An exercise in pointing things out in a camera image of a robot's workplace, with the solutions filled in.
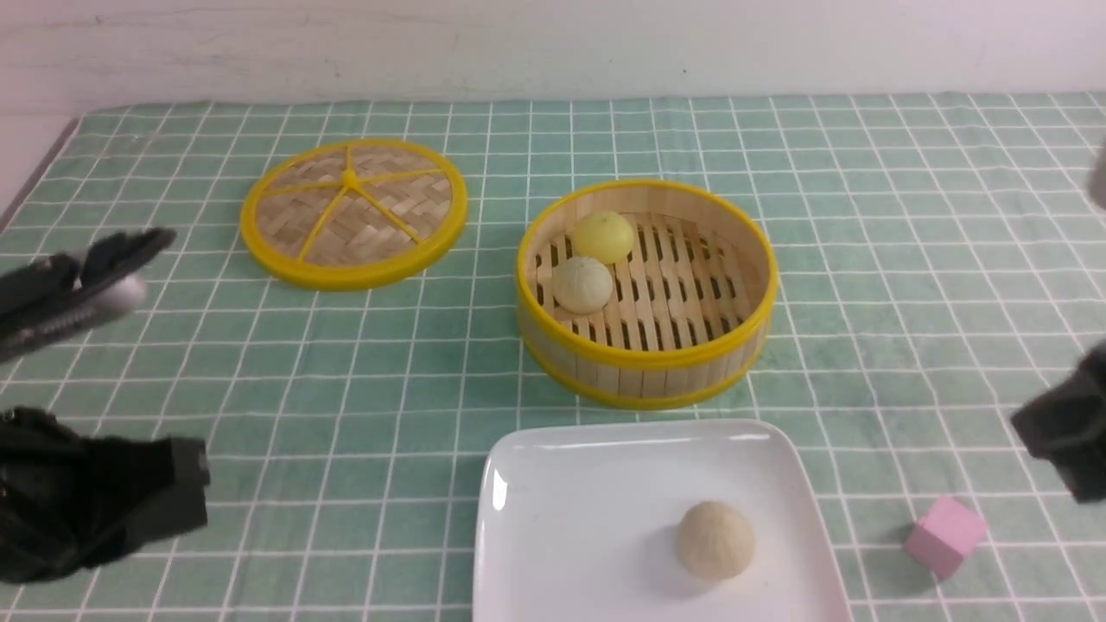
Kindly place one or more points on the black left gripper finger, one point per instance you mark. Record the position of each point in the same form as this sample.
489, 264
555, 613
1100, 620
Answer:
60, 296
71, 502

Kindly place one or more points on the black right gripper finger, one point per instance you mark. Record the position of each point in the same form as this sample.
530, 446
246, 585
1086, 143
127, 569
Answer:
1065, 426

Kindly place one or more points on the white steamed bun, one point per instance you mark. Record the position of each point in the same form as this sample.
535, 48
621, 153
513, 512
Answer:
715, 542
581, 285

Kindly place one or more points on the yellow steamed bun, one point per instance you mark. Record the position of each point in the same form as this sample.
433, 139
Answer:
605, 236

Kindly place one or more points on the white square plate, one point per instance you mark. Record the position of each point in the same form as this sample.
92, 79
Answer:
579, 523

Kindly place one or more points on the pink cube block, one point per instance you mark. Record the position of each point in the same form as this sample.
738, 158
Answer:
945, 536

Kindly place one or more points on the green checkered tablecloth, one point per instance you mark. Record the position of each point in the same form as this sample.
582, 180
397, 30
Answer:
940, 264

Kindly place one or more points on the bamboo steamer lid yellow rim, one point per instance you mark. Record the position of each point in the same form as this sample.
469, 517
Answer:
356, 215

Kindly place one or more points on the bamboo steamer basket yellow rim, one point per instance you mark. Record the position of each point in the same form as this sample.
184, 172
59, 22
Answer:
691, 305

